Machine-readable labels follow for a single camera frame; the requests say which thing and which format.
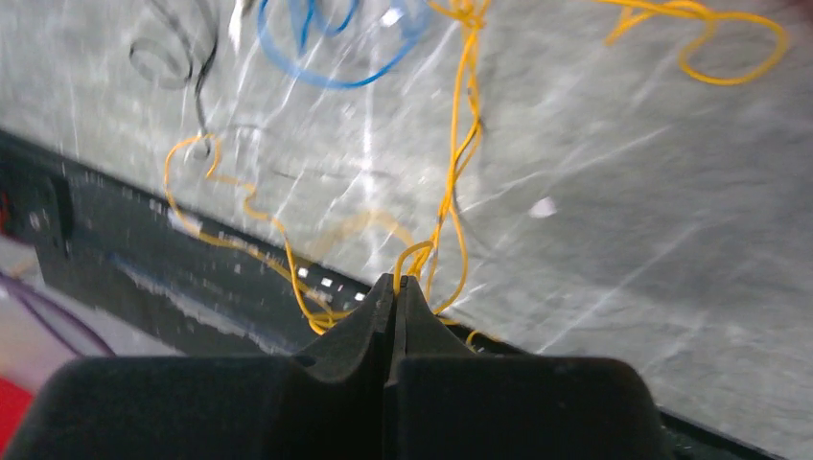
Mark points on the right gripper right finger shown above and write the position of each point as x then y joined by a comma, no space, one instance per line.
444,401

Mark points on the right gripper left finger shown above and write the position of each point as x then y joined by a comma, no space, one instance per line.
324,402

